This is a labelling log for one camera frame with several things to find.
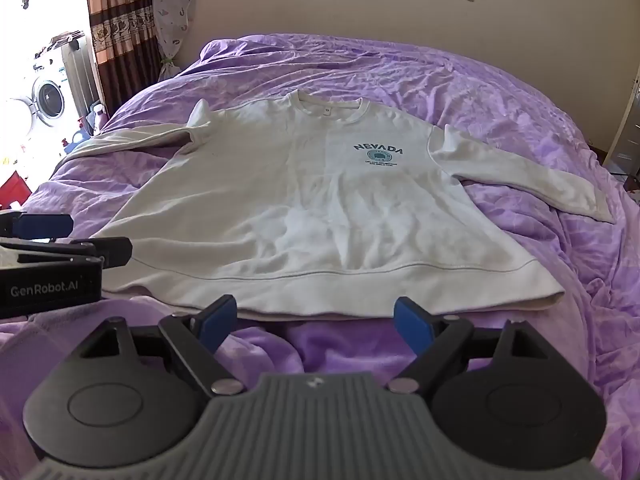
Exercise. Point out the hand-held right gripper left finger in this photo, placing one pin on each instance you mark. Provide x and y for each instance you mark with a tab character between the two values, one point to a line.
219	321

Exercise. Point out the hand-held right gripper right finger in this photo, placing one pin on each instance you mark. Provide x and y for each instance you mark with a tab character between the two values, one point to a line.
412	324

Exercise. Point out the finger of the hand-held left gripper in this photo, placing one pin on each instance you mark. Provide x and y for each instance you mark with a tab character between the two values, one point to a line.
112	252
41	225

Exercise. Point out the white printed sweatshirt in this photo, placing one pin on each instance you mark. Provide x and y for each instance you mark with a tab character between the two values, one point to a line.
300	200

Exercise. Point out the red plastic box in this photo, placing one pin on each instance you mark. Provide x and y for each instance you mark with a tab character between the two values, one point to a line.
12	191

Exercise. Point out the white washing machine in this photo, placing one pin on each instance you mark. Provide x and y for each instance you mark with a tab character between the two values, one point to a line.
47	97

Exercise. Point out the silver ribbed suitcase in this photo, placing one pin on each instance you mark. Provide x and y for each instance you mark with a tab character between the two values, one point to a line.
79	72

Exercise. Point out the brown patterned curtain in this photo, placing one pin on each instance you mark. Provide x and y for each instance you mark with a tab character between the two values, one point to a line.
120	25

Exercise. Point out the purple bed blanket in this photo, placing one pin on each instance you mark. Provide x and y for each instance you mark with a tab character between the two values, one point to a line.
500	100

